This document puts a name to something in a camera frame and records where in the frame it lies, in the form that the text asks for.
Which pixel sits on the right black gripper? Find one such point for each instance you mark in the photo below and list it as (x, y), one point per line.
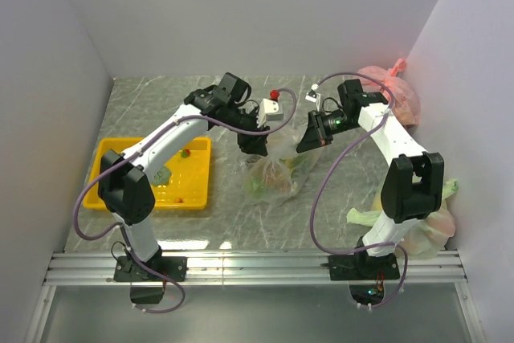
(316, 135)

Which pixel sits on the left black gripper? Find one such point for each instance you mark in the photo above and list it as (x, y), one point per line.
(254, 144)

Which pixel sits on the clear plastic bag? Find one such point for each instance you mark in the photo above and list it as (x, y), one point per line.
(280, 175)

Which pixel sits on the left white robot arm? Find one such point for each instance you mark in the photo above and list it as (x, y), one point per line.
(127, 191)

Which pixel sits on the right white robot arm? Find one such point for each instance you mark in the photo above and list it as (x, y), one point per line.
(413, 186)

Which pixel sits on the pink tied plastic bag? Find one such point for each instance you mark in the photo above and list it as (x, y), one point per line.
(407, 108)

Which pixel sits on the green fake leaf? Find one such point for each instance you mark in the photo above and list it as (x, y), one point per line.
(162, 177)

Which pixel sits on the green plastic bag with fruit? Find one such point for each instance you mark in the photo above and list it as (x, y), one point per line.
(426, 239)

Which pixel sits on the yellow plastic tray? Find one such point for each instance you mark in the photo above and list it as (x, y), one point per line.
(188, 186)

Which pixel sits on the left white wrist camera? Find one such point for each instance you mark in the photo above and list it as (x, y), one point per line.
(269, 111)

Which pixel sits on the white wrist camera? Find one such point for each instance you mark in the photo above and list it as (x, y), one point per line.
(312, 95)
(269, 111)

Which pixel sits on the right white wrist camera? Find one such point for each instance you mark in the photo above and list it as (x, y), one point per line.
(312, 95)

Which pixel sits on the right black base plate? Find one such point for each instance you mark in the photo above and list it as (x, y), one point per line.
(362, 267)

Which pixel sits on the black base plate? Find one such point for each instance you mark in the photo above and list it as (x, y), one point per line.
(362, 267)
(127, 270)

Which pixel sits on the aluminium mounting rail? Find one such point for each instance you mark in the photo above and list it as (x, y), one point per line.
(244, 268)

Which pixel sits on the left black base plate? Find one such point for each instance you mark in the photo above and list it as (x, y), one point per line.
(127, 270)

